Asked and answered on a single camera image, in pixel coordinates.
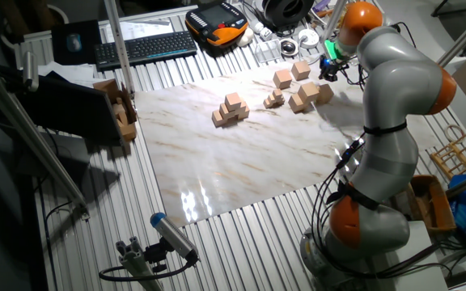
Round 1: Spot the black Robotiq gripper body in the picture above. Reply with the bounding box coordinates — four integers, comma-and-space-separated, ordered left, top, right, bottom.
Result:
319, 56, 350, 78

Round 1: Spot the large wooden cube block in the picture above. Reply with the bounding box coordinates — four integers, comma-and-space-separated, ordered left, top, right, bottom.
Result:
316, 83, 335, 106
290, 60, 311, 81
288, 93, 309, 114
297, 82, 320, 103
273, 69, 293, 91

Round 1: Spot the round white power socket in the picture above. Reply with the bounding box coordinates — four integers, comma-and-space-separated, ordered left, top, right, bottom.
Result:
297, 27, 320, 50

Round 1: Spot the metal bowl with white rim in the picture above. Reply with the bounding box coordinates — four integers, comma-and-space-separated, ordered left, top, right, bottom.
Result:
279, 38, 299, 57

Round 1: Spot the clear gridded plastic box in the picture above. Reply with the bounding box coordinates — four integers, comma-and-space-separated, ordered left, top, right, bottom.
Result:
254, 39, 282, 65

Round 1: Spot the black filament spool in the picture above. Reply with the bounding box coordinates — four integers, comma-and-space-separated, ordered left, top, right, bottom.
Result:
261, 0, 316, 29

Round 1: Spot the white power adapter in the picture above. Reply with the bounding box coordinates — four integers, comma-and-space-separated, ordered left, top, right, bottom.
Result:
248, 19, 273, 41

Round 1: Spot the white egg shaped object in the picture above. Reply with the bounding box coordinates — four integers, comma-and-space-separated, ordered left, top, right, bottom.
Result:
236, 27, 255, 48

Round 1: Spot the black orange teach pendant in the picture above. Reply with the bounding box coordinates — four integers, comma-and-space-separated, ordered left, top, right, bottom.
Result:
184, 1, 249, 48

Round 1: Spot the wooden lattice rack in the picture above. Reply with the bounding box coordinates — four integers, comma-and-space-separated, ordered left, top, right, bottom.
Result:
430, 124, 466, 181

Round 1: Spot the marble pattern table mat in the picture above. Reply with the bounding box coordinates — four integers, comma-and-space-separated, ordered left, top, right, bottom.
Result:
133, 56, 440, 228

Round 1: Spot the brown wooden tray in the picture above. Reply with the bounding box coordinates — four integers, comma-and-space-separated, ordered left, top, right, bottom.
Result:
406, 174, 457, 235

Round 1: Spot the black computer keyboard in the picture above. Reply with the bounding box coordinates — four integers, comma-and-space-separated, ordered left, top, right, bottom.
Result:
94, 30, 198, 73

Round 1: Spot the white paper sheet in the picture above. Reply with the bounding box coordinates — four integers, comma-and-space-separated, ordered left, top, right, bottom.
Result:
99, 19, 173, 44
38, 61, 107, 88

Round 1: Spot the brown cardboard box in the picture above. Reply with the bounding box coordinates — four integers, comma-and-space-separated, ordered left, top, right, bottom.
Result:
93, 78, 138, 143

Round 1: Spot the dark computer mouse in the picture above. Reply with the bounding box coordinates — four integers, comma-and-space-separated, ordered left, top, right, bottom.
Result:
66, 32, 83, 53

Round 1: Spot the black flat panel screen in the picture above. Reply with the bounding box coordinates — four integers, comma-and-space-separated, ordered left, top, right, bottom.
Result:
14, 74, 125, 145

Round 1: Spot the black mouse pad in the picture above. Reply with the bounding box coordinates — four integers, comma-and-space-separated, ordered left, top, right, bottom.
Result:
50, 19, 103, 66

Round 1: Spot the short aluminium profile piece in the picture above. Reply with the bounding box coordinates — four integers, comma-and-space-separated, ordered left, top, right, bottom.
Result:
115, 236, 164, 291

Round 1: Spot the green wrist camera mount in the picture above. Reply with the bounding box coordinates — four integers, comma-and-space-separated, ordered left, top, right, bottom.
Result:
323, 38, 354, 62

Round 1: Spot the grey power cable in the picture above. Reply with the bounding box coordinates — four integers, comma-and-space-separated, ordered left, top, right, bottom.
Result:
307, 48, 326, 66

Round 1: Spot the aluminium frame post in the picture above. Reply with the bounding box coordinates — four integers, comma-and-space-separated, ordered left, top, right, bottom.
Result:
320, 0, 347, 44
104, 0, 136, 96

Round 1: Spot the silver camera with blue tip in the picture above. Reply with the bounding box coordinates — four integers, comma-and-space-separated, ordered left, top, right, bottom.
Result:
150, 212, 200, 264

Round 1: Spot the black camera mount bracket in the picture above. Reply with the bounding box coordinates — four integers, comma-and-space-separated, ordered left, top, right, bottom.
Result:
143, 238, 170, 274

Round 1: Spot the black camera cable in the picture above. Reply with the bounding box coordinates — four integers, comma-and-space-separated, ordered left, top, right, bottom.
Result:
98, 252, 198, 283

